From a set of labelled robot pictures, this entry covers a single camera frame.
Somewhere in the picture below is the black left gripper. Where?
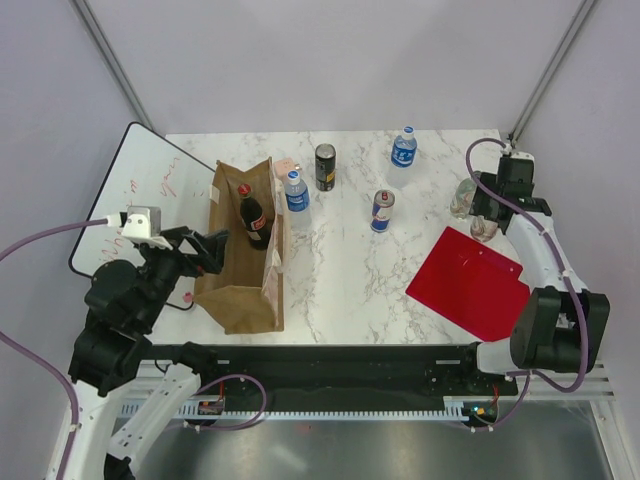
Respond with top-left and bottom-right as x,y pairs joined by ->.
138,224 -> 229,328

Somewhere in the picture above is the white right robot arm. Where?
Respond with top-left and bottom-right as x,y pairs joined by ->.
457,153 -> 610,394

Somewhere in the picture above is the small blue-label water bottle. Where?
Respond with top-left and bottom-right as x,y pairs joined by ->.
284,170 -> 311,230

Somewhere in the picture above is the large blue-label water bottle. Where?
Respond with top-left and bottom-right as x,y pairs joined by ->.
387,126 -> 418,189

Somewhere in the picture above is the Red Bull can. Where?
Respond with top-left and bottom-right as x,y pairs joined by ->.
370,189 -> 395,233

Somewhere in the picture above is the clear glass bottle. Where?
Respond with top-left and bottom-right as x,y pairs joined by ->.
470,215 -> 499,243
449,177 -> 477,219

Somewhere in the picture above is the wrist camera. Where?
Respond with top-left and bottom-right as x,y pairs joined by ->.
500,146 -> 534,169
121,206 -> 172,250

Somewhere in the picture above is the white whiteboard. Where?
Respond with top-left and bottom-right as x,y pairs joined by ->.
69,122 -> 215,277

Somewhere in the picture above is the red plastic clipboard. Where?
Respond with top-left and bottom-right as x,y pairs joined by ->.
406,227 -> 530,342

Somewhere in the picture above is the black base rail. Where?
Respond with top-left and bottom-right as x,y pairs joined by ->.
149,342 -> 521,414

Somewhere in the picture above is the white slotted cable duct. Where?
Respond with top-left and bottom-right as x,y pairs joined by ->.
119,394 -> 501,420

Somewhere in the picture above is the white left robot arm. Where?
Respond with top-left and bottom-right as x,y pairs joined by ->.
56,227 -> 229,479

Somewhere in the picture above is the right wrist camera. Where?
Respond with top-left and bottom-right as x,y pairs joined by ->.
500,146 -> 534,169

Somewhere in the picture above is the black Schweppes can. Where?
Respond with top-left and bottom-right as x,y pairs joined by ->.
315,143 -> 336,192

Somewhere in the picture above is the pink power cube adapter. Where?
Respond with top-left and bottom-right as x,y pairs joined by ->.
272,158 -> 301,182

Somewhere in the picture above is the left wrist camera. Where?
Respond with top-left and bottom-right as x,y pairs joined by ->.
121,206 -> 172,250

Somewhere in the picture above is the tan canvas tote bag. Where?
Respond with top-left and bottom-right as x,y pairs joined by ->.
194,158 -> 290,335

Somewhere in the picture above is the glass Coca-Cola bottle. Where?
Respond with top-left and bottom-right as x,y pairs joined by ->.
237,183 -> 271,250

